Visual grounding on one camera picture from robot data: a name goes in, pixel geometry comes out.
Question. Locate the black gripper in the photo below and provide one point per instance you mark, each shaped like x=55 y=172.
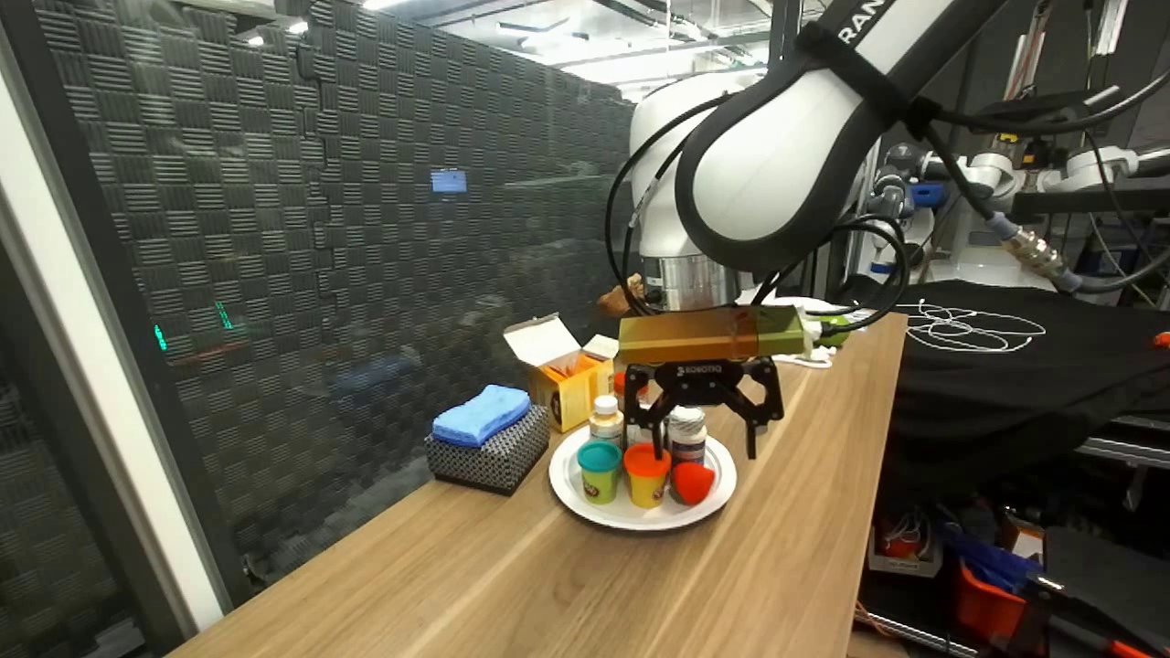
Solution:
x=746 y=389

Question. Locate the white pill bottle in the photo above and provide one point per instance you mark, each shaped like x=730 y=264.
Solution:
x=687 y=434

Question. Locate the red ball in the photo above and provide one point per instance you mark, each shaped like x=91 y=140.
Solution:
x=691 y=482

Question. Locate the orange lid dough tub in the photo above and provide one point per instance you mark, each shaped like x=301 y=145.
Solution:
x=646 y=473

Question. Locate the small white vitamin bottle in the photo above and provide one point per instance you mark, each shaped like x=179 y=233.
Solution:
x=604 y=422

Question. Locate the red lid spice bottle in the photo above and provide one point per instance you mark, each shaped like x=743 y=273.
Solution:
x=620 y=383

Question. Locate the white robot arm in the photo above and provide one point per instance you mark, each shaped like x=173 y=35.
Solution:
x=754 y=178

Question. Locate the white paper plate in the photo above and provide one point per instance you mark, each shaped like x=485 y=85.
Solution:
x=620 y=512

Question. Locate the yellow open cardboard box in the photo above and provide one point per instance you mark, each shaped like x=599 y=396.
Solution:
x=569 y=370

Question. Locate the brown plush moose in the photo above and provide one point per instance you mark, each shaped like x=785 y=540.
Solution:
x=624 y=298

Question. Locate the green pear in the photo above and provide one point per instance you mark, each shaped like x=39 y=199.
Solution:
x=831 y=330

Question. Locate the grey foam block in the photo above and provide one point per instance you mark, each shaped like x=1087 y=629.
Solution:
x=503 y=461

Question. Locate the blue sponge cloth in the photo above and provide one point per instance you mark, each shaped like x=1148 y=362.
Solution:
x=479 y=418

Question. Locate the wrist camera amber block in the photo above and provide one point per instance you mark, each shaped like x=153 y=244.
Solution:
x=713 y=334

